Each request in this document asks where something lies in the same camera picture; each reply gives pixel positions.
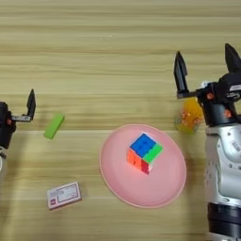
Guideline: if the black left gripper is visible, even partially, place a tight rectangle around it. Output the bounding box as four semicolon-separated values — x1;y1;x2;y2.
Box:
0;88;37;150

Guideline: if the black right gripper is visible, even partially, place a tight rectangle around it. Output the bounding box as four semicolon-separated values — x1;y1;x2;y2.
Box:
173;42;241;128

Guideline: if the green rectangular block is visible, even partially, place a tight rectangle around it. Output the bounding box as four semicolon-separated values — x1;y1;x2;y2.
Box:
43;112;66;140

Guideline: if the orange juice bottle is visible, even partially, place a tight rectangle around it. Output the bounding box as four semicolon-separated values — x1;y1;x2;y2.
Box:
173;81;210;135

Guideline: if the white and pink card box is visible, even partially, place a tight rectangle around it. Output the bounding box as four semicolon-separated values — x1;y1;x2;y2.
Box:
46;181;83;211

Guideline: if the multicoloured puzzle cube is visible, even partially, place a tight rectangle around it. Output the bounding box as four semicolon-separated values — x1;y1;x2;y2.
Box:
126;132;164;175

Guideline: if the right gripper labelled black box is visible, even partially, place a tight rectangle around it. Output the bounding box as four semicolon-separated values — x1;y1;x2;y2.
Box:
217;71;241;103

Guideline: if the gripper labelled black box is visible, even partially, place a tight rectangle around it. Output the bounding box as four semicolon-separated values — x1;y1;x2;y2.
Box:
0;102;9;124
217;71;241;103

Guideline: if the left gripper labelled black box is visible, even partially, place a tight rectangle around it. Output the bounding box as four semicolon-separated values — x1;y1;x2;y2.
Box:
0;102;9;124

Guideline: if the pink round plate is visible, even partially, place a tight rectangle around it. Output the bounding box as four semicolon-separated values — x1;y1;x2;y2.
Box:
99;123;187;209

